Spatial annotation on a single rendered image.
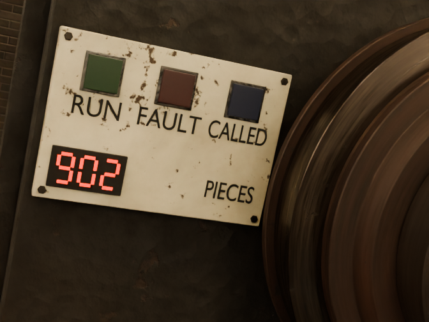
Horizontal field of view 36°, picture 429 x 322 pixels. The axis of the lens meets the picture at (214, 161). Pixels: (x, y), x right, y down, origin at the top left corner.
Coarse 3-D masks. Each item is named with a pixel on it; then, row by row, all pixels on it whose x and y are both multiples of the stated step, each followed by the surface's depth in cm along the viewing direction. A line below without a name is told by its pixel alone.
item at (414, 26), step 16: (400, 32) 70; (368, 48) 69; (352, 64) 69; (336, 80) 69; (320, 96) 69; (304, 112) 69; (304, 128) 69; (288, 144) 69; (288, 160) 69; (272, 176) 69; (272, 192) 69; (272, 208) 70; (272, 224) 70; (272, 240) 70; (272, 256) 71; (272, 272) 71; (272, 288) 71; (288, 320) 73
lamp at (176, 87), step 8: (168, 72) 70; (176, 72) 70; (168, 80) 70; (176, 80) 70; (184, 80) 71; (192, 80) 71; (160, 88) 70; (168, 88) 70; (176, 88) 71; (184, 88) 71; (192, 88) 71; (160, 96) 70; (168, 96) 71; (176, 96) 71; (184, 96) 71; (176, 104) 71; (184, 104) 71
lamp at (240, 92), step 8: (232, 88) 73; (240, 88) 73; (248, 88) 73; (256, 88) 73; (232, 96) 73; (240, 96) 73; (248, 96) 73; (256, 96) 73; (232, 104) 73; (240, 104) 73; (248, 104) 73; (256, 104) 74; (232, 112) 73; (240, 112) 73; (248, 112) 73; (256, 112) 74; (256, 120) 74
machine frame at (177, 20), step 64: (64, 0) 68; (128, 0) 70; (192, 0) 72; (256, 0) 74; (320, 0) 76; (384, 0) 78; (256, 64) 75; (320, 64) 77; (0, 192) 78; (0, 256) 80; (64, 256) 73; (128, 256) 75; (192, 256) 78; (256, 256) 80; (0, 320) 73; (64, 320) 75; (128, 320) 77; (192, 320) 79; (256, 320) 82
